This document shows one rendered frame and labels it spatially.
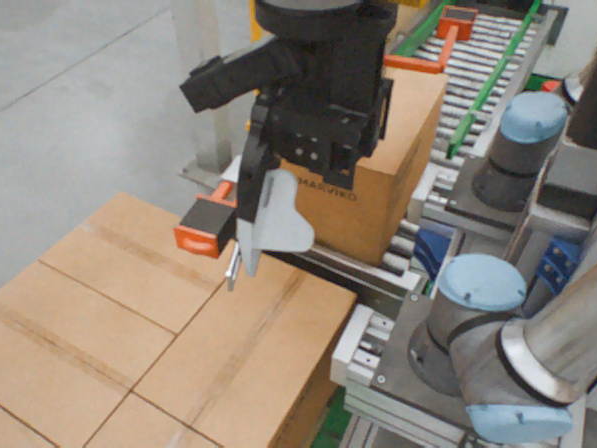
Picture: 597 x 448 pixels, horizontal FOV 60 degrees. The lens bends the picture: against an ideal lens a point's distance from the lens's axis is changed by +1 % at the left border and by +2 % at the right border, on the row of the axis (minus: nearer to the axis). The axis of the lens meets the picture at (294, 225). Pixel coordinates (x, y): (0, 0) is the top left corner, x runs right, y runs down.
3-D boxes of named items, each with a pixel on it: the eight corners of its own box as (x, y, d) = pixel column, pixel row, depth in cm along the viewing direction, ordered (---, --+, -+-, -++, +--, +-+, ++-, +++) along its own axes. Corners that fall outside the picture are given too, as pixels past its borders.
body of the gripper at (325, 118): (349, 202, 36) (366, 36, 28) (243, 168, 39) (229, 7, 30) (385, 144, 41) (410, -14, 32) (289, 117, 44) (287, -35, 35)
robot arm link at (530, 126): (477, 152, 116) (494, 99, 106) (517, 132, 121) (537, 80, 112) (521, 181, 109) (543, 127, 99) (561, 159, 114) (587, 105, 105)
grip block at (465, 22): (440, 24, 141) (444, 5, 138) (473, 28, 139) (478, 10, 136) (435, 37, 136) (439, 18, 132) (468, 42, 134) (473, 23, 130)
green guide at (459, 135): (531, 13, 306) (536, -3, 300) (550, 17, 302) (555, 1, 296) (443, 159, 208) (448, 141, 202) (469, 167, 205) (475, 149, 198)
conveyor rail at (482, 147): (537, 41, 314) (549, 9, 300) (546, 43, 312) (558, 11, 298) (391, 316, 173) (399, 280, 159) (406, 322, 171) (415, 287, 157)
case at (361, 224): (335, 140, 218) (341, 51, 190) (427, 166, 206) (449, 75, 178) (269, 232, 180) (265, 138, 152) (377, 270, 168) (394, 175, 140)
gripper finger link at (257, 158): (244, 226, 36) (275, 102, 34) (225, 219, 37) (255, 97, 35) (271, 219, 41) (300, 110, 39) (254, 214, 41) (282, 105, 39)
